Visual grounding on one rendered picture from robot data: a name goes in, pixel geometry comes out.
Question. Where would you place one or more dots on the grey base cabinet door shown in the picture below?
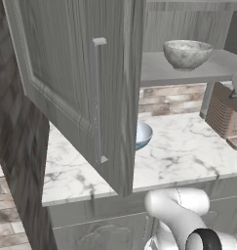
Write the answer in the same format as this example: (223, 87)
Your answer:
(103, 236)

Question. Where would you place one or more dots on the grey marble bowl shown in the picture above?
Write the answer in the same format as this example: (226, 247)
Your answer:
(187, 55)

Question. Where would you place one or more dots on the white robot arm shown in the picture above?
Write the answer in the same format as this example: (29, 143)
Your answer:
(178, 208)

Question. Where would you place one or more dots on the grey wood cabinet door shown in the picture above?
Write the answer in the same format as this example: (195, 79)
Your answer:
(58, 65)

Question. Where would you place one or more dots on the blue bowl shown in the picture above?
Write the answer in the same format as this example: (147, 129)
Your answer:
(142, 134)

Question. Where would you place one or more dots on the grey drawer front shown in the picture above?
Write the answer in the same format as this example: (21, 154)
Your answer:
(116, 211)

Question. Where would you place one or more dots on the brown slatted crate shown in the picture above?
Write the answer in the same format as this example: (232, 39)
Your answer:
(224, 114)

